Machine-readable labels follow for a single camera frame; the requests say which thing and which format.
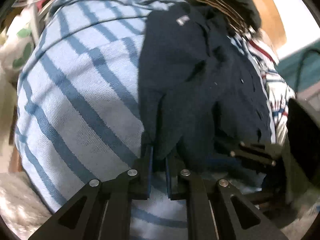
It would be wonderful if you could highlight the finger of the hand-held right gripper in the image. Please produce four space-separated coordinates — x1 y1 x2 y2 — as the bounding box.
230 142 277 167

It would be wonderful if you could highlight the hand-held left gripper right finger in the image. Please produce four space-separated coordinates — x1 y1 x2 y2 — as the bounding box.
165 155 289 240

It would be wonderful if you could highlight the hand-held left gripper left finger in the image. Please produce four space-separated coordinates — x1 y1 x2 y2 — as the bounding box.
27 144 154 240

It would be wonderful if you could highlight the navy knit cardigan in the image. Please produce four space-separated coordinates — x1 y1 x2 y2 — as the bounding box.
137 2 273 188

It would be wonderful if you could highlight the white red blue printed cloth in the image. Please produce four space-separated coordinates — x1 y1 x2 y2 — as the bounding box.
232 29 297 145

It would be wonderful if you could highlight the teal green cloth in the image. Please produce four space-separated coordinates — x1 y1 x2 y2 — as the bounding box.
277 46 320 93

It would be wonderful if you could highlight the blue striped blanket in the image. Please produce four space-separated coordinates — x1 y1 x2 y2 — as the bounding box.
15 0 273 240

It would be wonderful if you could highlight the wooden headboard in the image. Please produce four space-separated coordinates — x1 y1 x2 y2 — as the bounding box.
234 0 287 55

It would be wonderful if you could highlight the pale fluffy rug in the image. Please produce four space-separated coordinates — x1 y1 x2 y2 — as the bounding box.
0 172 54 230

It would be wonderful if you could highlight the black cloth garment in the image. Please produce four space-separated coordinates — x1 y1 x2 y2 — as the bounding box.
207 0 262 29

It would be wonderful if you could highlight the white green-dotted tote bag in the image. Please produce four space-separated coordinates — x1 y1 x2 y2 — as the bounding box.
0 24 35 80

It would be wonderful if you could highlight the pink red cloth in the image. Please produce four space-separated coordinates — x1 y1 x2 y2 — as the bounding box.
35 0 58 12

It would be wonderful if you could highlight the white curved frame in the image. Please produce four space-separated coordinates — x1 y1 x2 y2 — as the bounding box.
26 0 42 40

